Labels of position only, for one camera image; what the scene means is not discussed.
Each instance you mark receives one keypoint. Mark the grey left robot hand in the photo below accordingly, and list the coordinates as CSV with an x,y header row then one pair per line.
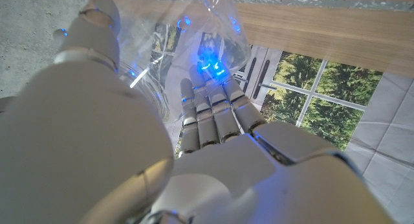
x,y
81,136

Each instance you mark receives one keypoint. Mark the clear plastic jar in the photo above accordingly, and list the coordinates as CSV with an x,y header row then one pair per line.
x,y
155,33

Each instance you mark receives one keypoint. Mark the printed window backdrop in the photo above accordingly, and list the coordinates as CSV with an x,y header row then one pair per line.
x,y
339,88

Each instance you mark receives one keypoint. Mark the grey tape outline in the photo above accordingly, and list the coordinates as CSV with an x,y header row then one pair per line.
x,y
323,3

